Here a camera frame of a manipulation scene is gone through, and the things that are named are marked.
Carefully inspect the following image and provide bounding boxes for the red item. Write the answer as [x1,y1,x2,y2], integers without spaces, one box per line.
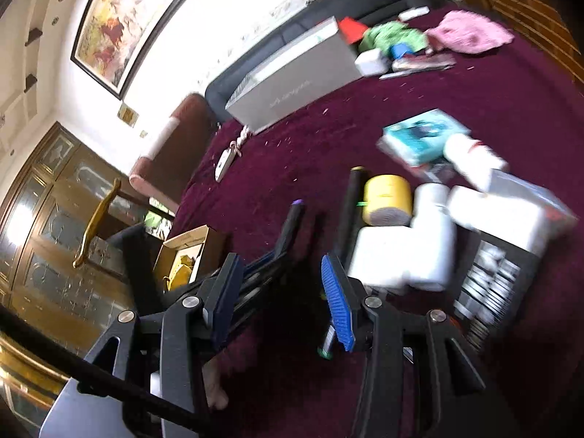
[338,17,368,45]

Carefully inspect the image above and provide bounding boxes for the long grey box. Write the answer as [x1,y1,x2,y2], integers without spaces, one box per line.
[225,16,366,135]

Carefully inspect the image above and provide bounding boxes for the flat white item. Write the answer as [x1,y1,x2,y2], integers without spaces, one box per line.
[398,6,430,22]

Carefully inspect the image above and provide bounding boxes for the green patterned cloth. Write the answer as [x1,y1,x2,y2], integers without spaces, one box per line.
[145,198,176,240]

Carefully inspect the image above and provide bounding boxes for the black printed packet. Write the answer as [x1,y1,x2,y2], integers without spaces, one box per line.
[452,230,543,352]

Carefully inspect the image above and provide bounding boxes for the black cable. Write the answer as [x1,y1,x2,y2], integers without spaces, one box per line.
[0,303,220,438]

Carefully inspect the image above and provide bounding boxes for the small wall plaque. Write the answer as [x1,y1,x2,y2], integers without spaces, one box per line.
[116,103,140,127]

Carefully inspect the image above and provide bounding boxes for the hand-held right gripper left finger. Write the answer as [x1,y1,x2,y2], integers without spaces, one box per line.
[80,253,247,438]

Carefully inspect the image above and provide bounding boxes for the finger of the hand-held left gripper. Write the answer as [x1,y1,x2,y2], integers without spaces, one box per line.
[268,198,306,261]
[239,253,293,304]

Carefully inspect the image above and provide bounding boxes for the teal box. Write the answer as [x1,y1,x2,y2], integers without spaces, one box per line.
[376,108,470,167]

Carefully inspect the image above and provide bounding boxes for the framed wall painting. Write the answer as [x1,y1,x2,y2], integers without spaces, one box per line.
[70,0,220,100]

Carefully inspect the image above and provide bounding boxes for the brown armchair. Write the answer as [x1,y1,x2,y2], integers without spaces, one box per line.
[129,93,220,213]

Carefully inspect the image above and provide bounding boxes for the gold door handle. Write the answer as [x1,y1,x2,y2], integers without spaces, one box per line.
[73,178,123,269]

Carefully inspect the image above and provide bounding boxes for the white tissue pack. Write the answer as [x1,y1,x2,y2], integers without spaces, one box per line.
[447,185,550,258]

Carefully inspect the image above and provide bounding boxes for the white roll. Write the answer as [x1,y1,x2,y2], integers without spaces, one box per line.
[347,226,414,296]

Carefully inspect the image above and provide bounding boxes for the yellow jar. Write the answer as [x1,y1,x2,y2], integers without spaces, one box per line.
[362,174,414,228]

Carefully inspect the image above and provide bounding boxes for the black sofa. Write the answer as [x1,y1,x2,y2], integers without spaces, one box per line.
[204,0,452,124]

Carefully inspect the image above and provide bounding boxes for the white plastic bottle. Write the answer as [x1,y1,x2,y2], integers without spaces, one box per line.
[404,182,457,292]

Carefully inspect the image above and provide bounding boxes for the white tag with cord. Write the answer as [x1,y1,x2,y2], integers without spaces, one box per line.
[214,125,251,183]

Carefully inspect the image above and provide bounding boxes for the black tube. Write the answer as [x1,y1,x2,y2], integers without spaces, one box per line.
[331,166,368,265]

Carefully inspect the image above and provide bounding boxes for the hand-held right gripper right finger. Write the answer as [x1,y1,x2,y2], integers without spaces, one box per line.
[320,253,487,438]

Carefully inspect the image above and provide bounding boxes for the person's foot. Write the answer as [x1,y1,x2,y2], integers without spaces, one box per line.
[201,356,231,409]

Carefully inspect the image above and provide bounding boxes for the dark patterned pouch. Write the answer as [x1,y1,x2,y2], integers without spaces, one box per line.
[392,53,457,74]

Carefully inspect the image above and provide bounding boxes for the small white box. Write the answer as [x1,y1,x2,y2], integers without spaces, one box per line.
[355,49,388,77]

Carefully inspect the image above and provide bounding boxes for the clear plastic bag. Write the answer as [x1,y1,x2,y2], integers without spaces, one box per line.
[486,169,580,238]

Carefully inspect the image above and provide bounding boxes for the pink cloth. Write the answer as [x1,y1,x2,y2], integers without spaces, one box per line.
[426,10,515,54]

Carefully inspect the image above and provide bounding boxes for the yellow pouch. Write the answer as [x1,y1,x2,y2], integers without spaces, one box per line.
[164,255,195,290]

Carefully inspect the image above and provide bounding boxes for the cardboard box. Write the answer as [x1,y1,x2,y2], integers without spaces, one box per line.
[153,225,231,293]

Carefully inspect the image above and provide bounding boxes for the white bottle with red label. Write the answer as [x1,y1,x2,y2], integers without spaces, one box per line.
[443,133,509,192]

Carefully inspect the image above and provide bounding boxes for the green-capped marker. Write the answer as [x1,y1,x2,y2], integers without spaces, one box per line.
[317,319,338,359]

